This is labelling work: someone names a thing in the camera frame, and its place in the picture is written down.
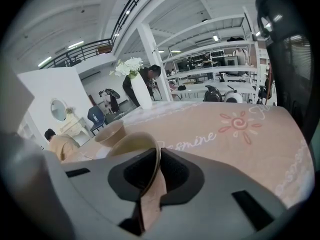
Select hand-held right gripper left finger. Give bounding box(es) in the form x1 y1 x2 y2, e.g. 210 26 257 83
42 147 162 240

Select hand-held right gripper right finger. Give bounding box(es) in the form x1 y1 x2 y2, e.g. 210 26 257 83
143 147 288 240

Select brown ceramic bowl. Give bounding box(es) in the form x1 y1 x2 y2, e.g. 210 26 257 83
106 131 162 199
94 119 126 148

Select pink checked tablecloth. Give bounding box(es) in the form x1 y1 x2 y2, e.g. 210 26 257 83
61 100 316 210

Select white vanity table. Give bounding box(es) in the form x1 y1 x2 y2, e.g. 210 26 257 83
57 115 91 145

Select blue chair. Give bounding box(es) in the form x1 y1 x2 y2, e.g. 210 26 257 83
87 104 109 136

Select dark clothes on rack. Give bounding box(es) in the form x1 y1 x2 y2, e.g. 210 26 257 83
98 88 121 115

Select white round-window backpack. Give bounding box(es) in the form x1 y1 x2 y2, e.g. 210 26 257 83
222 88 244 104

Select black backpack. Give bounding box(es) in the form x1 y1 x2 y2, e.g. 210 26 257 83
203 84 224 103

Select white vase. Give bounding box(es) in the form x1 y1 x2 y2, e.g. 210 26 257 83
129 71 154 111

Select white long table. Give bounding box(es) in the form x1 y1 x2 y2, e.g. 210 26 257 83
170 80 258 102

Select wooden coat stand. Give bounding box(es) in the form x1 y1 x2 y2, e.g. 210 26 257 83
264 66 275 100

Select white flower bouquet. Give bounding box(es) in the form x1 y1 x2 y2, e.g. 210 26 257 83
109 56 144 79

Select white metal shelving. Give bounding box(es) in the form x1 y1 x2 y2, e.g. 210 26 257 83
162 40 258 85

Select black mezzanine railing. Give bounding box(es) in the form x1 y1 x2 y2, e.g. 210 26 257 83
46 0 156 70

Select black office chair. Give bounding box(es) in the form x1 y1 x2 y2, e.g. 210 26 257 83
254 0 316 147

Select round wall mirror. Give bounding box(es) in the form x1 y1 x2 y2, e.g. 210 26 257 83
50 98 67 123

